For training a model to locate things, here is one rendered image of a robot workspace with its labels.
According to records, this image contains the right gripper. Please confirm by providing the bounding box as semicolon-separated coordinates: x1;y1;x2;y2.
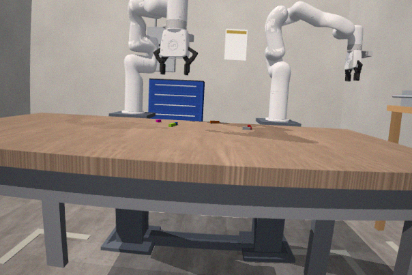
153;27;198;75

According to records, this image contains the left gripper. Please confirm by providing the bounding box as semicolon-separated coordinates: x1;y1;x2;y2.
344;49;363;81

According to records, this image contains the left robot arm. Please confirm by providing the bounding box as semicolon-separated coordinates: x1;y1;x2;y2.
265;1;373;122

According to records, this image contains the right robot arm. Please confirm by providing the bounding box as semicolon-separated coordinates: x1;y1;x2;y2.
122;0;188;114

